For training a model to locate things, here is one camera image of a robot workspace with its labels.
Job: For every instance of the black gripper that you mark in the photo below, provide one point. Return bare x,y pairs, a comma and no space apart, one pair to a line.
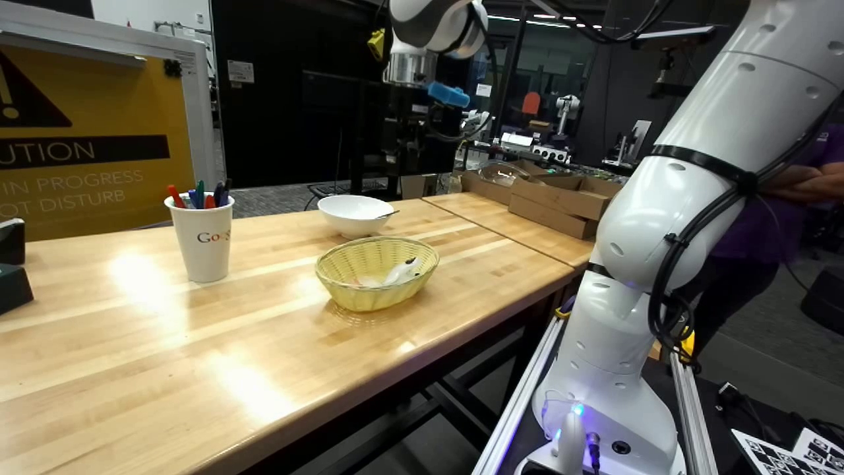
412,106

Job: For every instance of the blue capped pen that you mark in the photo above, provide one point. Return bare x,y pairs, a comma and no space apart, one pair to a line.
195,193

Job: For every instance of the person forearm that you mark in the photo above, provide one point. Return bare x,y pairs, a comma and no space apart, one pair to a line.
806,183

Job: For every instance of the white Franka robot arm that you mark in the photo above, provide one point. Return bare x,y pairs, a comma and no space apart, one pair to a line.
694,220

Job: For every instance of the yellow woven basket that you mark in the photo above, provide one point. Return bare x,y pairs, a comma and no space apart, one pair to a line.
372,280

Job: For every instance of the black capped pen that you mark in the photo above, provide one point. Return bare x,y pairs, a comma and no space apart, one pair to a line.
220,193

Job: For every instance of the white paper cup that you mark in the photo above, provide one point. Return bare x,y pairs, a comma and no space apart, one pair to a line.
201,246

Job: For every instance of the red capped pen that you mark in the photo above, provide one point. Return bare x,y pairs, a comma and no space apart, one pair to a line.
176,197

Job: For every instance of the white ceramic bowl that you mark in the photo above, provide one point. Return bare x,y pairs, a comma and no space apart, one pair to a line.
352,214

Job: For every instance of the cardboard box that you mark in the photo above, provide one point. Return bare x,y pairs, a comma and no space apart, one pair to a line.
545,201

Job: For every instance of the yellow caution sign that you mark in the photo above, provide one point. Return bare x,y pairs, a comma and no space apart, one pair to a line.
106,159

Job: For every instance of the black device block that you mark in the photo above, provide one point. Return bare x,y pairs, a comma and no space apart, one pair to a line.
12,272

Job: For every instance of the checkered calibration board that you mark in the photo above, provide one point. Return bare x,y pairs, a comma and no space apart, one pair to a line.
794,452

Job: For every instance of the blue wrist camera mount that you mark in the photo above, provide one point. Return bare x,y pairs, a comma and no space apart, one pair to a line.
450,94

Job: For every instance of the aluminium frame rail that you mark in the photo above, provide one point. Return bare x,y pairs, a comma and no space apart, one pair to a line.
518,398

